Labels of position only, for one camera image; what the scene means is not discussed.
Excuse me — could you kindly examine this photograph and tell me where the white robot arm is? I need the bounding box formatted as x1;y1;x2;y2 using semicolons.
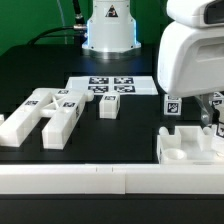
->
157;0;224;125

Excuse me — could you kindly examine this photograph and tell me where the white chair seat part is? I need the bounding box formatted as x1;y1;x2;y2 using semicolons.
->
157;126;224;165

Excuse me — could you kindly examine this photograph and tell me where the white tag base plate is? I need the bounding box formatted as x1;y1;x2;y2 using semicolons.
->
66;76;158;95

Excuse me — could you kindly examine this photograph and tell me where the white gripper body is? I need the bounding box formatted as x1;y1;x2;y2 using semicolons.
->
157;22;224;97

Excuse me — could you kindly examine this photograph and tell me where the white tagged cube nut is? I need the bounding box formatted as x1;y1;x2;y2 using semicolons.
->
164;94;182;115

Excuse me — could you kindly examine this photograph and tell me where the black cable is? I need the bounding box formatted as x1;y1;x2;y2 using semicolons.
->
26;0;88;46

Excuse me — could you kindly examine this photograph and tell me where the white front fence rail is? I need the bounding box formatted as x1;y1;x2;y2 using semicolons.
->
0;164;224;194

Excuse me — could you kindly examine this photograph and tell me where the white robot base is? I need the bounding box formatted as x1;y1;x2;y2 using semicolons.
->
82;0;141;59

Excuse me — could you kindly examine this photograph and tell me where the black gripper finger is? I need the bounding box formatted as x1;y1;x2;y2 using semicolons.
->
196;94;214;126

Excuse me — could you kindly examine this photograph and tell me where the white part at left edge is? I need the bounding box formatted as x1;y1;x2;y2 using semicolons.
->
0;115;4;125

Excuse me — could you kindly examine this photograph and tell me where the white chair back frame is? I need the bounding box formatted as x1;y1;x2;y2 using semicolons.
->
0;88;94;150

